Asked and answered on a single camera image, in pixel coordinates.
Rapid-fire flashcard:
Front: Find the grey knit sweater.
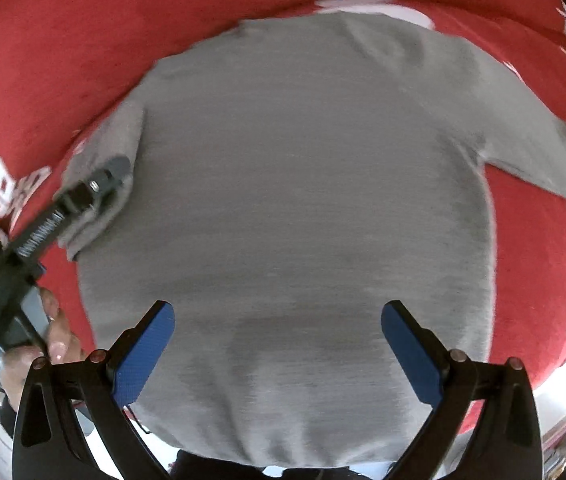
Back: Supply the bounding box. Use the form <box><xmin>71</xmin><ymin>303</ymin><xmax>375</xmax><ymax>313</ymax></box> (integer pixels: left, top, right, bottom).
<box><xmin>63</xmin><ymin>13</ymin><xmax>566</xmax><ymax>467</ymax></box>

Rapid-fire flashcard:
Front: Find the red printed blanket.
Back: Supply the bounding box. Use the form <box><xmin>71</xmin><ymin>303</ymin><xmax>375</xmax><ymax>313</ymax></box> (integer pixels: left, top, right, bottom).
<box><xmin>0</xmin><ymin>0</ymin><xmax>566</xmax><ymax>441</ymax></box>

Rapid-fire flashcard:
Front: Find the person's left hand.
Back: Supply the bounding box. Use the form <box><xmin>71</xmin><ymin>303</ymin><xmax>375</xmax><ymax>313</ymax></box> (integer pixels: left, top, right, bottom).
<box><xmin>0</xmin><ymin>288</ymin><xmax>86</xmax><ymax>412</ymax></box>

